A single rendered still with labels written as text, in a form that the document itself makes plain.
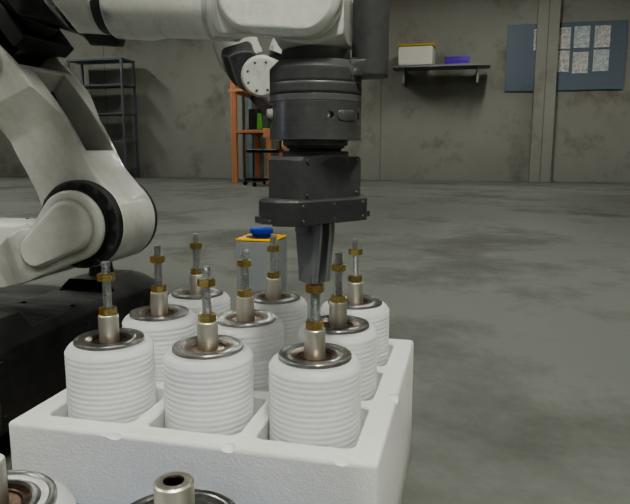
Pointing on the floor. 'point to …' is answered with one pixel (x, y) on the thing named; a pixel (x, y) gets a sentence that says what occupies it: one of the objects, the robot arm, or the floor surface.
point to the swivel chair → (264, 160)
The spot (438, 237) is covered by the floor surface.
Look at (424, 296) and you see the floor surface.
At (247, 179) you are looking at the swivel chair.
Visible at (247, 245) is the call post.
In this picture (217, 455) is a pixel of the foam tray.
